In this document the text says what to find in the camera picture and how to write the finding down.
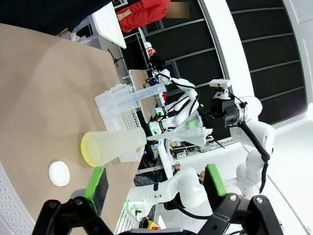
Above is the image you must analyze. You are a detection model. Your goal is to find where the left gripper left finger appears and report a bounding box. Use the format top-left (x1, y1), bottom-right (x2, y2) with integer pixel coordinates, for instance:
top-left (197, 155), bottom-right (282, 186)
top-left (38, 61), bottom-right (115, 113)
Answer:
top-left (31, 166), bottom-right (115, 235)

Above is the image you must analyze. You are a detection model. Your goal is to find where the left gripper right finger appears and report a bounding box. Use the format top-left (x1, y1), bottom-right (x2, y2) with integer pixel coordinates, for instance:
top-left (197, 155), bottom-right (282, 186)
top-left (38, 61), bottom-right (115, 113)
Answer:
top-left (195, 164), bottom-right (284, 235)

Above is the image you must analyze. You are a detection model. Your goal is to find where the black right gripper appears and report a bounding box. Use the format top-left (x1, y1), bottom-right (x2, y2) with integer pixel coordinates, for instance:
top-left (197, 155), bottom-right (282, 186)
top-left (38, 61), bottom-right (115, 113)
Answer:
top-left (187, 97), bottom-right (245, 136)

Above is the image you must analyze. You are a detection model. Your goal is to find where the translucent plastic funnel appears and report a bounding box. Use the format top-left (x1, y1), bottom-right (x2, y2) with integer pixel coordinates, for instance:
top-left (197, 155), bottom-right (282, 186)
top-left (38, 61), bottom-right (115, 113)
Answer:
top-left (146, 110), bottom-right (205, 148)

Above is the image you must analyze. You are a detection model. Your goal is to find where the white round flask cap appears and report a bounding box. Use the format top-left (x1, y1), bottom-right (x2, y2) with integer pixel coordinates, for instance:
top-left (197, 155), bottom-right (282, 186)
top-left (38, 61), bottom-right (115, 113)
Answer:
top-left (48, 161), bottom-right (71, 188)

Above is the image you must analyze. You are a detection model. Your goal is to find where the translucent plastic conical flask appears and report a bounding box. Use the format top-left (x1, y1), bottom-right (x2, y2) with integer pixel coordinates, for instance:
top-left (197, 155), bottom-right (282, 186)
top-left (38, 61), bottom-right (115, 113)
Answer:
top-left (80, 127), bottom-right (147, 168)

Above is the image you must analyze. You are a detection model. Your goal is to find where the clear plastic graduated cylinder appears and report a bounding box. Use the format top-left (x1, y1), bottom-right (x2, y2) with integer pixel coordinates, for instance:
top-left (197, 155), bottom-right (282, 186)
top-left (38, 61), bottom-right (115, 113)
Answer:
top-left (116, 82), bottom-right (167, 108)

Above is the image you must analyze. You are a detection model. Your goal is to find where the white perforated plastic basket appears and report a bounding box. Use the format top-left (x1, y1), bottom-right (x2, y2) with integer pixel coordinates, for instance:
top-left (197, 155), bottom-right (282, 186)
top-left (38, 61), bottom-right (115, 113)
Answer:
top-left (94, 83), bottom-right (145, 164)
top-left (0, 161), bottom-right (36, 235)

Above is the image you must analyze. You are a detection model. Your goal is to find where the yellow emergency stop button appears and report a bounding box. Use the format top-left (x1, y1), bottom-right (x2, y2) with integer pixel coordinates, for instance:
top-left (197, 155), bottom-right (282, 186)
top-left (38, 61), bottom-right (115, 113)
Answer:
top-left (146, 219), bottom-right (161, 231)

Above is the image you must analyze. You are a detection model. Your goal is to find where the wooden background table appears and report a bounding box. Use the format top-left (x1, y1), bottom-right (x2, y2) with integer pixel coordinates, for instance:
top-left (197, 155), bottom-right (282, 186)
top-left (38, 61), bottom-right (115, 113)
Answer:
top-left (128, 69), bottom-right (157, 124)

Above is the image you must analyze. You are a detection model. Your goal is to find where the small black tripod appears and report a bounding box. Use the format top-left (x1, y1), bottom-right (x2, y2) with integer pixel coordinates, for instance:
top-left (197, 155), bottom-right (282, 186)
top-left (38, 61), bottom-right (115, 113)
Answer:
top-left (107, 48), bottom-right (125, 67)

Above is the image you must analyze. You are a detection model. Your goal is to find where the figure in orange-red jacket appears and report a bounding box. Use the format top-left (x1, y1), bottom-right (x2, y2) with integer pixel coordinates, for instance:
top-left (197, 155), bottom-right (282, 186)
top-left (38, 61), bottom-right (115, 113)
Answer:
top-left (116, 0), bottom-right (172, 33)

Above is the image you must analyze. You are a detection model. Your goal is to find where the person in black sweater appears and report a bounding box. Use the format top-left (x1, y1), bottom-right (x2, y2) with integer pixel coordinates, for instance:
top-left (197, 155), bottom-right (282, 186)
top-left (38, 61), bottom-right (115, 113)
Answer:
top-left (0, 0), bottom-right (113, 36)

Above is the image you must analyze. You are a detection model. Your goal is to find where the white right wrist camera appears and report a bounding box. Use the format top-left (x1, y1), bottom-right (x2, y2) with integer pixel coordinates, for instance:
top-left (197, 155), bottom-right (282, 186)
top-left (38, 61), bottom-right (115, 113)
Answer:
top-left (209, 79), bottom-right (232, 100)

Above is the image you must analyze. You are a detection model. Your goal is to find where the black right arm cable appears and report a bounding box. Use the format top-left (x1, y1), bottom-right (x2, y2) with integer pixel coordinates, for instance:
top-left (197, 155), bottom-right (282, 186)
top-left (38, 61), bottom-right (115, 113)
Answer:
top-left (238, 121), bottom-right (271, 196)

